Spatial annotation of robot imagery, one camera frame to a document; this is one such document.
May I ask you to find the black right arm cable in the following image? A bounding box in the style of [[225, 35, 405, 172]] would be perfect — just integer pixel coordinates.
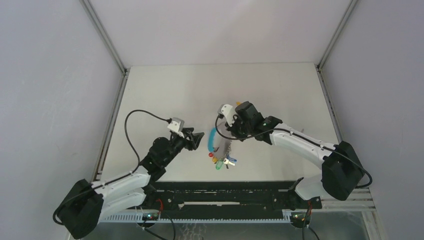
[[214, 114, 276, 141]]

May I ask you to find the right aluminium table rail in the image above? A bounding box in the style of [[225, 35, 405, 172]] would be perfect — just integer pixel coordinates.
[[316, 67, 359, 186]]

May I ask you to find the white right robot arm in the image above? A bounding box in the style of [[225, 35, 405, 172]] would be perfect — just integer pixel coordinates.
[[217, 101, 373, 208]]

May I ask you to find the left green led board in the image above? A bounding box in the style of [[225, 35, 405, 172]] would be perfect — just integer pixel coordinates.
[[142, 213, 160, 222]]

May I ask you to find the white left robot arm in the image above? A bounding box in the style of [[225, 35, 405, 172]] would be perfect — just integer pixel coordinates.
[[52, 127, 205, 240]]

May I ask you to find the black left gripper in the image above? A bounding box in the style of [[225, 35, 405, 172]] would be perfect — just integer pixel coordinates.
[[161, 127, 203, 167]]

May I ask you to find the green led board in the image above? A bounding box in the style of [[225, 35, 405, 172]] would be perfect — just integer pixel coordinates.
[[142, 213, 160, 222], [290, 212, 311, 222]]

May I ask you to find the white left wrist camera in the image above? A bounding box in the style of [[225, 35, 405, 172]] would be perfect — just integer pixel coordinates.
[[167, 117, 185, 138]]

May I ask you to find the white comb cable duct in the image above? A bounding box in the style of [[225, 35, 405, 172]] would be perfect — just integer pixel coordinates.
[[98, 211, 292, 224]]

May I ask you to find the green tagged key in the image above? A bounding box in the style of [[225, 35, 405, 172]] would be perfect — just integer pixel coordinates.
[[215, 160, 224, 170]]

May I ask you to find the right aluminium frame post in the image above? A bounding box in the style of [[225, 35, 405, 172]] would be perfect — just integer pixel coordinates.
[[316, 0, 360, 72]]

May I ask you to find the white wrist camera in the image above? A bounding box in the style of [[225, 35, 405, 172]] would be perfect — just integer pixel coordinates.
[[167, 117, 185, 138], [217, 104, 237, 127]]

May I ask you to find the left aluminium frame post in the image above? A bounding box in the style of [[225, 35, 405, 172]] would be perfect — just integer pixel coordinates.
[[79, 0, 127, 76]]

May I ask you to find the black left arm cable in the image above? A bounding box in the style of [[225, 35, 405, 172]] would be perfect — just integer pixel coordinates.
[[124, 109, 173, 173]]

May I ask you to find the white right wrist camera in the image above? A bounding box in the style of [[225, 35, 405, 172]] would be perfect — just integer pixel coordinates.
[[217, 104, 237, 127]]

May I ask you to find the right green led board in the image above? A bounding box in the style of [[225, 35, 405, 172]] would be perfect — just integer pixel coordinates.
[[290, 212, 311, 222]]

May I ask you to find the left aluminium table rail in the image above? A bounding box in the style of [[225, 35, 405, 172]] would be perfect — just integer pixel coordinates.
[[88, 69, 130, 182]]

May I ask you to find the blue tagged key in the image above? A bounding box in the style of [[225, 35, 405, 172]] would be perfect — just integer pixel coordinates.
[[226, 157, 237, 166]]

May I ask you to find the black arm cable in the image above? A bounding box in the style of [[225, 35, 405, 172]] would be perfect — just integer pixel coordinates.
[[214, 114, 276, 141], [124, 109, 173, 173]]

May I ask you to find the aluminium frame post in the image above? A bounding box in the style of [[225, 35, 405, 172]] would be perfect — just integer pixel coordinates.
[[79, 0, 127, 76], [316, 0, 360, 72]]

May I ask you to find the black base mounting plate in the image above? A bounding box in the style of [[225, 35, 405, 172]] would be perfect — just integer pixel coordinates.
[[91, 180, 360, 220]]

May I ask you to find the aluminium table rail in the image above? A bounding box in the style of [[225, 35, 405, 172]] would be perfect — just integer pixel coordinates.
[[88, 69, 130, 182], [316, 67, 359, 186]]

